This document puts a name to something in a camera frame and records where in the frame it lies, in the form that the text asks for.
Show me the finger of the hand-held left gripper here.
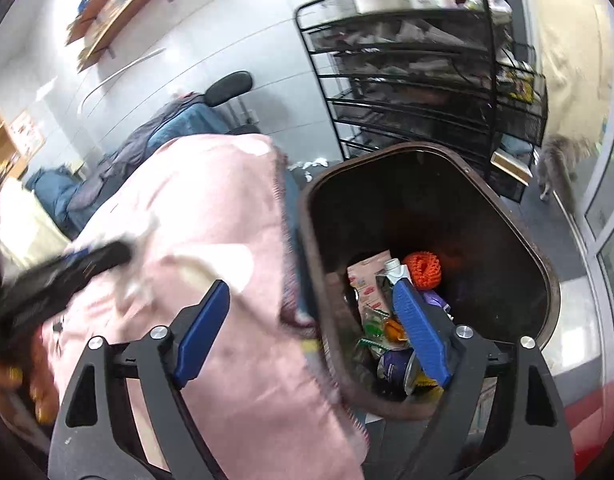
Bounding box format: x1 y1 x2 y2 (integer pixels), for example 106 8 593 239
62 240 134 282

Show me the white arc floor lamp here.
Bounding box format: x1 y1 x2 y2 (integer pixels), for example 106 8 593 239
77 47 167 116

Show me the white and purple paper tub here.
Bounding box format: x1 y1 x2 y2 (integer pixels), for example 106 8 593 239
377 347 420 396

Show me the pink polka-dot blanket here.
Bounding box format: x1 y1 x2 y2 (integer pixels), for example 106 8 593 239
37 132 368 480

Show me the white crumpled tissue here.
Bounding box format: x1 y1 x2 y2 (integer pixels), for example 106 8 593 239
289 157 330 183

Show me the purple plastic bag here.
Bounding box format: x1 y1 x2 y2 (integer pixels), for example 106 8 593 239
421 290 450 318

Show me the cream hanging cloth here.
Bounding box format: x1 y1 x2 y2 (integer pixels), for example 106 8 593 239
0 180 70 271

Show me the green drink carton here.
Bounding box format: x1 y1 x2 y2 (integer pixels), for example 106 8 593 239
374 257 413 311

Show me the small cardboard box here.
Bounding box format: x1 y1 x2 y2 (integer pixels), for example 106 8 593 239
489 150 532 186

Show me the black wire rack cart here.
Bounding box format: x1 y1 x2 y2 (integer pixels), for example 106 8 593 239
294 0 548 201

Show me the blue jacket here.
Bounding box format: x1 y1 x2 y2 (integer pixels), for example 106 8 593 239
26 166 88 233

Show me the pink snack wrapper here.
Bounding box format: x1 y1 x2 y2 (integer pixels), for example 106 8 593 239
347 255 394 311

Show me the orange foam fruit net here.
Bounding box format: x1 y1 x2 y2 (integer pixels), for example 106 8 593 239
403 251 443 291

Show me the green snack wrapper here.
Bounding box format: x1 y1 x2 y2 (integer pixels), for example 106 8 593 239
357 307 393 358

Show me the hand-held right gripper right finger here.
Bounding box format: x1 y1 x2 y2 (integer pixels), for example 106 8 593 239
392 280 575 480

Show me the wooden wall shelf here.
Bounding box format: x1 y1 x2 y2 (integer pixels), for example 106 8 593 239
64 0 140 46
77 0 198 71

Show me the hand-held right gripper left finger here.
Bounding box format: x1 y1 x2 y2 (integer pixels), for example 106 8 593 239
47 280 232 480

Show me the grey cat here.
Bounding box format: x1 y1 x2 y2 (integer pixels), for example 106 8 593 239
534 135 595 201

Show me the person's left hand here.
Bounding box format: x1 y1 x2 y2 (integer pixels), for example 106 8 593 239
0 335 60 423

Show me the black round stool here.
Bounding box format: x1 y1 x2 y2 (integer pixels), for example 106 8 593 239
204 71 255 136

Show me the grey-covered massage bed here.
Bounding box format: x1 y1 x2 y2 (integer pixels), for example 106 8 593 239
24 92 238 241

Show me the wall poster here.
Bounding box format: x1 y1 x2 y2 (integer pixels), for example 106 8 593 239
10 112 43 143

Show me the black trash bin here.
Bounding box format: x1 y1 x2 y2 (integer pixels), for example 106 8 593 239
298 142 562 421

